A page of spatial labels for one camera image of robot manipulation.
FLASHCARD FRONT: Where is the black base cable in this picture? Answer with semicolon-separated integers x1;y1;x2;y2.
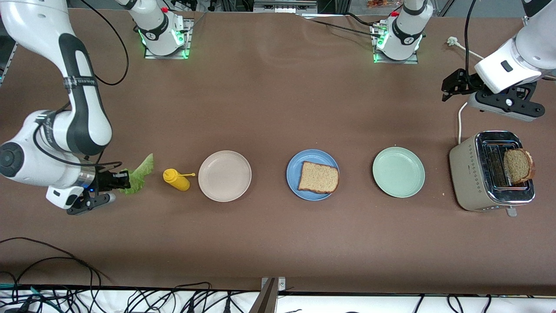
300;12;383;37

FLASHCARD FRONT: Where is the beige chrome toaster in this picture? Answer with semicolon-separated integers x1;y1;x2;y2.
450;130;536;217

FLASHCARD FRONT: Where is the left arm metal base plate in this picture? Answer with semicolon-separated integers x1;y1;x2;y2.
371;24;420;65

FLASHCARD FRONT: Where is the yellow mustard squeeze bottle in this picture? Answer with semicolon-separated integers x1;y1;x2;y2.
163;169;196;192

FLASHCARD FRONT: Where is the beige plate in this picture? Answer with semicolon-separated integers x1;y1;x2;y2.
198;150;252;203

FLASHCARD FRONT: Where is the light green plate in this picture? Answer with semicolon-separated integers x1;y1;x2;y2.
372;147;425;198

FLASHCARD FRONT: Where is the blue plate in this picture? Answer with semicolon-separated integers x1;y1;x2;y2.
286;149;340;201

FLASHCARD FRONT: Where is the metal table edge bracket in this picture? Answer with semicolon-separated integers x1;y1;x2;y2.
250;277;287;313

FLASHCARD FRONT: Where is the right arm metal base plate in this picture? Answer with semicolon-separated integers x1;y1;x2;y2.
144;20;194;60

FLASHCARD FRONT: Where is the grey metal box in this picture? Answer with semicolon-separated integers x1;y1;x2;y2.
253;0;318;13

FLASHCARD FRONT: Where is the teal cable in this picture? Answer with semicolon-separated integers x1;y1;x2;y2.
0;283;61;311

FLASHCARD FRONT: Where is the green lettuce leaf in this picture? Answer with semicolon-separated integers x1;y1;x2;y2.
119;153;155;195

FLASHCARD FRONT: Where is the long black looped cable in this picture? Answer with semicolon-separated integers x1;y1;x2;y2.
0;237;111;305

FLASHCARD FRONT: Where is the brown bread slice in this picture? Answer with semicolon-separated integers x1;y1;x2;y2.
298;161;340;194
503;149;536;184

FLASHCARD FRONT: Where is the white toaster power cord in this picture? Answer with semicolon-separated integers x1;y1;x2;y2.
447;37;485;145

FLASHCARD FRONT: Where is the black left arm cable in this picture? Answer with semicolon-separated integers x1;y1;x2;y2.
464;0;478;87

